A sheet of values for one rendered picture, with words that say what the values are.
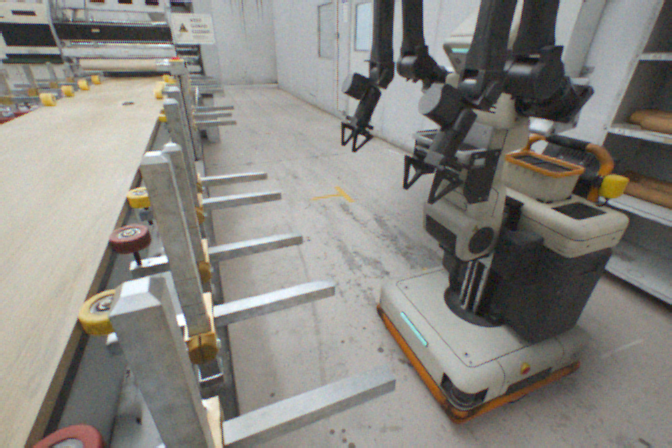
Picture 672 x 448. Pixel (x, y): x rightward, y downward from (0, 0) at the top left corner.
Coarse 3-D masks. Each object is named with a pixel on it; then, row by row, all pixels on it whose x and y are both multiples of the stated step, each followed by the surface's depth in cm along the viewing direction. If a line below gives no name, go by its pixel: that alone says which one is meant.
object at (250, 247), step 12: (252, 240) 89; (264, 240) 89; (276, 240) 89; (288, 240) 91; (300, 240) 92; (216, 252) 84; (228, 252) 85; (240, 252) 87; (252, 252) 88; (132, 264) 79; (144, 264) 79; (156, 264) 80; (132, 276) 78; (144, 276) 80
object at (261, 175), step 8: (216, 176) 128; (224, 176) 127; (232, 176) 128; (240, 176) 128; (248, 176) 130; (256, 176) 131; (264, 176) 132; (208, 184) 125; (216, 184) 126; (224, 184) 127
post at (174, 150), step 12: (168, 144) 66; (180, 156) 66; (180, 168) 67; (180, 180) 69; (180, 192) 70; (192, 204) 72; (192, 216) 73; (192, 228) 74; (192, 240) 76; (204, 252) 81; (204, 288) 83
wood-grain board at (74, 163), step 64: (0, 128) 165; (64, 128) 167; (128, 128) 168; (0, 192) 96; (64, 192) 96; (0, 256) 68; (64, 256) 68; (0, 320) 52; (64, 320) 52; (0, 384) 43
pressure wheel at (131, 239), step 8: (120, 232) 76; (128, 232) 74; (136, 232) 76; (144, 232) 75; (112, 240) 72; (120, 240) 72; (128, 240) 72; (136, 240) 73; (144, 240) 75; (120, 248) 72; (128, 248) 73; (136, 248) 74; (136, 256) 78
